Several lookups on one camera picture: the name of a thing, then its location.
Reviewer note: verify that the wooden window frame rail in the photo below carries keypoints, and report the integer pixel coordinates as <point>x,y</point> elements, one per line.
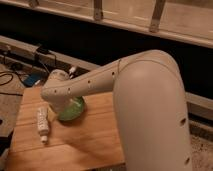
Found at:
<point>188,21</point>

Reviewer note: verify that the white plug connector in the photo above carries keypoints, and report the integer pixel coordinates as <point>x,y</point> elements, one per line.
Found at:
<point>72,71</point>

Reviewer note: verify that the white squeeze bottle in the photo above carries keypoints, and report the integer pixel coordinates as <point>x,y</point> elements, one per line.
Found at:
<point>42,124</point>

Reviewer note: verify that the wooden table board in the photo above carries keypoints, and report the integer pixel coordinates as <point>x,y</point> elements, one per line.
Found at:
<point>91,141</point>

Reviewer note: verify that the black power adapter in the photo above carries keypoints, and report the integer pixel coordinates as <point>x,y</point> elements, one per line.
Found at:
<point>42,50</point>

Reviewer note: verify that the green ceramic bowl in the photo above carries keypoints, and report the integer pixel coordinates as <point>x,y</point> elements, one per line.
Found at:
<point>73,110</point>

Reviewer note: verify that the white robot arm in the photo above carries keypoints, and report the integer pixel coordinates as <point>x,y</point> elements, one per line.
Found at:
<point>150,107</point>

